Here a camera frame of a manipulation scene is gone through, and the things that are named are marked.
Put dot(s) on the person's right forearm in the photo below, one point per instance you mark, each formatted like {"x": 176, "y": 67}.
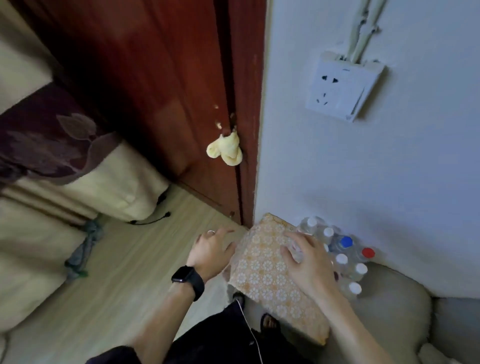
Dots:
{"x": 356, "y": 333}

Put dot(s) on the patterned cloth covered stool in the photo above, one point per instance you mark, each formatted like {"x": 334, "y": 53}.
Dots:
{"x": 262, "y": 277}

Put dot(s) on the cream and purple curtain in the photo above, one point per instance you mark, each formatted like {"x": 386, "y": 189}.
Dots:
{"x": 56, "y": 262}

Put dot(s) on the pile of white clothes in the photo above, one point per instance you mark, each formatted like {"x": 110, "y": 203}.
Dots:
{"x": 431, "y": 356}

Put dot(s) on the grey sofa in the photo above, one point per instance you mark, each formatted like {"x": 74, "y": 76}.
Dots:
{"x": 393, "y": 307}

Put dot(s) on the small blue cap water bottle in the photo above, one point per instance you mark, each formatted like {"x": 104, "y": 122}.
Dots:
{"x": 345, "y": 242}

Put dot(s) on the purple cap bottle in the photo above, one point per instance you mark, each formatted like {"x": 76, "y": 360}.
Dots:
{"x": 335, "y": 276}

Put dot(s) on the red cap water bottle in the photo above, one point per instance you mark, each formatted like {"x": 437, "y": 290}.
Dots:
{"x": 368, "y": 253}

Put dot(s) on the white wall socket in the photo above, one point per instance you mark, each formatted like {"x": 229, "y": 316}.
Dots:
{"x": 337, "y": 86}

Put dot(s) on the person's left hand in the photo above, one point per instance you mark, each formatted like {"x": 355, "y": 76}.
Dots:
{"x": 210, "y": 255}

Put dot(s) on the person's black left sleeve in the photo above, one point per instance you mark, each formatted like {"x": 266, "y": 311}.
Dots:
{"x": 116, "y": 356}

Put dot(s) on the cluster of white cap bottles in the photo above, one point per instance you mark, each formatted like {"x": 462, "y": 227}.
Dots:
{"x": 360, "y": 269}

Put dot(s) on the dark red door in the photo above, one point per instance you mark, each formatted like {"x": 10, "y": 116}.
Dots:
{"x": 150, "y": 75}

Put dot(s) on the person's left forearm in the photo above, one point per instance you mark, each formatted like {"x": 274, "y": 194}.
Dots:
{"x": 161, "y": 326}

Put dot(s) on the black smartwatch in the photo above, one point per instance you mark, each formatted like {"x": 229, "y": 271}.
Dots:
{"x": 191, "y": 281}

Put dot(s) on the person's black shirt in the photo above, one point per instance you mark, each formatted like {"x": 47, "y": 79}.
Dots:
{"x": 213, "y": 337}

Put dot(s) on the person's right hand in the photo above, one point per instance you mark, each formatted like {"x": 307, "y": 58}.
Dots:
{"x": 315, "y": 273}

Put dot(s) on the grey green floor cloth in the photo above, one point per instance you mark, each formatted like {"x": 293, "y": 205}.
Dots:
{"x": 84, "y": 247}

